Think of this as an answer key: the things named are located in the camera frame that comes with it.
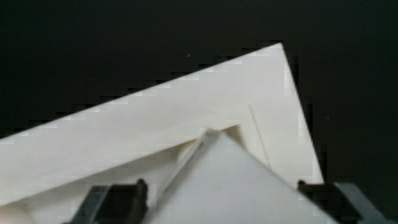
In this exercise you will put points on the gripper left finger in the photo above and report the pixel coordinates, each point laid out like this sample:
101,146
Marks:
115,205

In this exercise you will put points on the white square tabletop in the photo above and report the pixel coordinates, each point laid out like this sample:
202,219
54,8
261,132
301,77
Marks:
51,207

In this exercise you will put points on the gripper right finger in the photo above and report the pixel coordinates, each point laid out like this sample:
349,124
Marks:
344,202

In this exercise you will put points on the white U-shaped fence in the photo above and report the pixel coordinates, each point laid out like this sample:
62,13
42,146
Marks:
236,95

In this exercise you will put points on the white table leg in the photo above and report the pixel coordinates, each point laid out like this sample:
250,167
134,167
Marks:
227,191

